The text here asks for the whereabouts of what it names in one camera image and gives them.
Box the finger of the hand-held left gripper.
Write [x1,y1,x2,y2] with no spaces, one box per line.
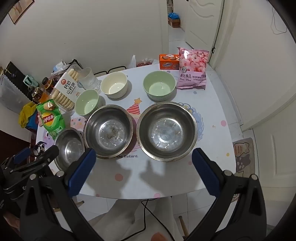
[0,147,31,171]
[9,145,60,173]

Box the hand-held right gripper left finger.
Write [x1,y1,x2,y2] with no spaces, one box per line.
[20,148,104,241]

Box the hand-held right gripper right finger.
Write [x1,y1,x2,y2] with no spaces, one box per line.
[191,148,273,241]

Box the small steel bowl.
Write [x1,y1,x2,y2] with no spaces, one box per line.
[54,129,85,172]

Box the medium steel bowl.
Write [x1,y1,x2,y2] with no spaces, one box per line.
[83,104,134,159]

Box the large steel bowl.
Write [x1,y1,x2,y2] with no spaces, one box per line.
[136,101,198,162]

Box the small green ceramic bowl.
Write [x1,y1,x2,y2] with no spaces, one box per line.
[74,89,100,116]

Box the cream ceramic bowl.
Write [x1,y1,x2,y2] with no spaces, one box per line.
[100,72,128,100]

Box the large green ceramic bowl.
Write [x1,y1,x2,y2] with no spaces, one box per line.
[143,71,176,102]

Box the green chips bag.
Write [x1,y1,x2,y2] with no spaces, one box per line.
[36,100,66,141]

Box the blue snack packet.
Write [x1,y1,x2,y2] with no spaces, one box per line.
[25,113,41,130]

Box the cat floor mat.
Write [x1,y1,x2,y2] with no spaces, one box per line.
[232,137,255,202]

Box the yellow plastic bag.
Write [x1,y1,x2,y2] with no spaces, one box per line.
[18,102,38,129]

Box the wooden stool leg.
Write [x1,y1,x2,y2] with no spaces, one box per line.
[178,215,189,241]

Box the orange drink bottle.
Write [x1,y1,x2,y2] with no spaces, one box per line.
[29,86,47,103]

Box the grey zigzag-edged bag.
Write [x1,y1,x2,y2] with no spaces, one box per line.
[0,75,33,109]

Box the biscuit tray pack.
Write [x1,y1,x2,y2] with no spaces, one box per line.
[51,65,85,114]

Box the dark tea bottle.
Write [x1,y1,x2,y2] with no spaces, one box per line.
[42,77,57,91]

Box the green white carton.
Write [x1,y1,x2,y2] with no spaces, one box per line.
[23,74,38,87]

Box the black paper bag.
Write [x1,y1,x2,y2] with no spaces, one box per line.
[5,61,30,81]

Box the clear glass cup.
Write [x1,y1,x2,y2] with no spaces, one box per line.
[79,67,101,94]

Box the pink snack bag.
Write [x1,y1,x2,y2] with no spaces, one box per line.
[176,47,210,90]

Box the orange biscuit box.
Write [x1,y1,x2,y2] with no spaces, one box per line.
[159,54,180,70]

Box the white plastic bag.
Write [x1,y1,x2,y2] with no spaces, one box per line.
[127,54,160,69]

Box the white panel door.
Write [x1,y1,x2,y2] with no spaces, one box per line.
[185,0,225,65]

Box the cardboard box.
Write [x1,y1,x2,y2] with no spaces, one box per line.
[168,17,181,28]

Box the black cable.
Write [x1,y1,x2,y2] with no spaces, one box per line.
[125,198,162,241]

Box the wall picture frame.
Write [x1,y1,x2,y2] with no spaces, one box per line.
[8,0,29,25]

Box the thin wall wire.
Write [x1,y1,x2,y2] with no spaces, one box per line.
[270,7,289,35]

